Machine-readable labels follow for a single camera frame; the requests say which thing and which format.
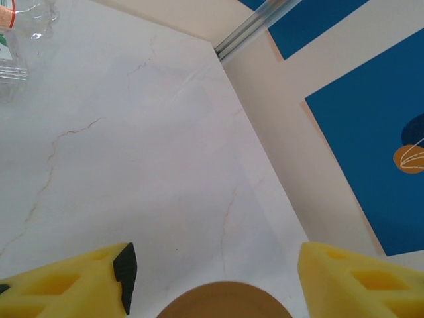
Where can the orange label bottle tan cap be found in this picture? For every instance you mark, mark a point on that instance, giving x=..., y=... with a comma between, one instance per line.
x=225, y=303

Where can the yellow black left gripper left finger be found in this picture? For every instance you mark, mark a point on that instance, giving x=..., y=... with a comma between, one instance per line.
x=66, y=291

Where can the clear bottle orange label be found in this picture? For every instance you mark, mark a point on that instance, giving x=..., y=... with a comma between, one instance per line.
x=6, y=15

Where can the aluminium frame post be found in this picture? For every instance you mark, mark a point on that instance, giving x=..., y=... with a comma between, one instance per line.
x=245, y=31

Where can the clear bottle white green label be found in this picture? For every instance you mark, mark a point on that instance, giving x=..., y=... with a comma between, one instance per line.
x=10, y=73

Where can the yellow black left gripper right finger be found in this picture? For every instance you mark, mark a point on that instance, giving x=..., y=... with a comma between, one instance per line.
x=331, y=281

